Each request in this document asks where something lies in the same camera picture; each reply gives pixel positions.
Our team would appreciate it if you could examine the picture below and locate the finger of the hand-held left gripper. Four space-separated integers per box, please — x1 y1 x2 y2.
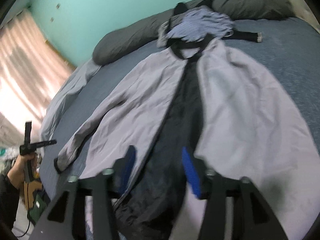
37 140 57 150

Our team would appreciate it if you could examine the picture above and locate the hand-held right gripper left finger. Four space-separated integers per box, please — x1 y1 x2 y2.
32 145 137 240

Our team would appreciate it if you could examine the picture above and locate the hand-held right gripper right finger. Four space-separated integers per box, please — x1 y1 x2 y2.
181 146 288 240

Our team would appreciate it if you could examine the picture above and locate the grey jacket with black trim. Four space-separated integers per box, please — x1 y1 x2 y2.
54 39 320 240

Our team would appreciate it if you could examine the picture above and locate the person's left forearm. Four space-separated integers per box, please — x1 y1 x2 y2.
0 174 22 230

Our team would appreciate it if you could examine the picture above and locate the person's left hand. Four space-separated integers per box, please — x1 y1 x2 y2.
7 154 39 189

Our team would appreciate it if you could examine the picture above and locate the light grey duvet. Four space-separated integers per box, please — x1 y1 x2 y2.
40 60 103 140

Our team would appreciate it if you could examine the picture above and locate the green box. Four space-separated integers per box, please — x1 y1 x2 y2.
27 195 48 223

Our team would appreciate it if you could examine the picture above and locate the pink curtain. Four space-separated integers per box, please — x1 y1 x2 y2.
0 9 73 150

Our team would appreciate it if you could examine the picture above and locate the dark grey long pillow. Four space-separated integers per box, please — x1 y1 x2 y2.
92 0 295 65

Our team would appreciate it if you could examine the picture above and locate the light grey garment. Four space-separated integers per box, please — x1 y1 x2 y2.
157 15 180 48

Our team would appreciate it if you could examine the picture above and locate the black garment with white cuff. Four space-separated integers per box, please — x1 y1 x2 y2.
222 30 263 43

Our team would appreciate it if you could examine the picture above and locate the blue checked shirt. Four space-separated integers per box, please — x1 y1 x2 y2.
165 7 235 43

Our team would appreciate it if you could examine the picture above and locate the blue patterned bed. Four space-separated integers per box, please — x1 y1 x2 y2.
39 17 320 240

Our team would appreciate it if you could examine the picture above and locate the cream tufted headboard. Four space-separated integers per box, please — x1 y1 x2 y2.
271 0 320 34

